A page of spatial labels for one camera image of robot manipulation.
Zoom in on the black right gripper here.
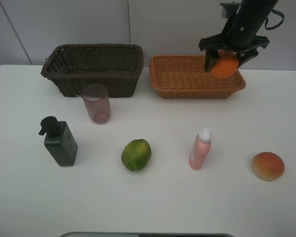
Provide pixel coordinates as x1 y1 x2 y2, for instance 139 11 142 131
199 7 270 73

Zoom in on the orange tangerine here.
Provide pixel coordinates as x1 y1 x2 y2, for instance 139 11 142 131
211 50 239 78

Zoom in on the pink spray bottle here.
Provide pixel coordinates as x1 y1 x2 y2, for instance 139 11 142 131
189 128 212 170

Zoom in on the red yellow mango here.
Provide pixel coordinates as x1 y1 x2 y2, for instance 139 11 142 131
251 152 285 182

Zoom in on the green lime fruit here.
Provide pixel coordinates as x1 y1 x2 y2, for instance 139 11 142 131
121 139 151 171

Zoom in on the black pump dispenser bottle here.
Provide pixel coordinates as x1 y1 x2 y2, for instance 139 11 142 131
38 116 77 167

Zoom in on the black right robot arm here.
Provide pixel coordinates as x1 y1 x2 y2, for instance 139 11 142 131
198 0 285 72

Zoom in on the orange wicker basket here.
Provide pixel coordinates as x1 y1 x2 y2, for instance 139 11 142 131
149 55 246 99

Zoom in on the translucent pink plastic cup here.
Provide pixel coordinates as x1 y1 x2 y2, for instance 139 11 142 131
81 84 111 124

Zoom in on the dark brown wicker basket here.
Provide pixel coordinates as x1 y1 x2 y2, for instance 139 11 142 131
41 43 144 98

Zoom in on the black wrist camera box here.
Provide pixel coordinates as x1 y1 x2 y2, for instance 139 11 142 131
220 2 241 19

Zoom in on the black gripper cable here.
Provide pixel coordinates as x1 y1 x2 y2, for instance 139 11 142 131
264 8 285 31

